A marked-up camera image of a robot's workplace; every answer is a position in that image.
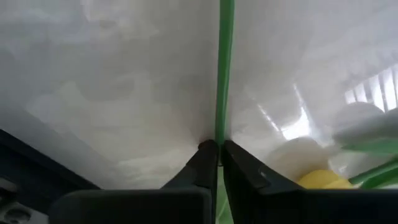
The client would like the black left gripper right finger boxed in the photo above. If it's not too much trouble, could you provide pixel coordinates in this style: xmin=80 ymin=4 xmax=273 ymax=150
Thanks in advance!
xmin=221 ymin=140 xmax=398 ymax=224

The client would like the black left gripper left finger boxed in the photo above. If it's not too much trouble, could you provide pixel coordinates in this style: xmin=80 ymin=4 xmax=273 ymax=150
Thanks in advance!
xmin=49 ymin=139 xmax=219 ymax=224

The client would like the yellow artificial tulip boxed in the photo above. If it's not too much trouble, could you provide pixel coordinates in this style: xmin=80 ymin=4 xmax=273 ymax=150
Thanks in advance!
xmin=297 ymin=136 xmax=398 ymax=190

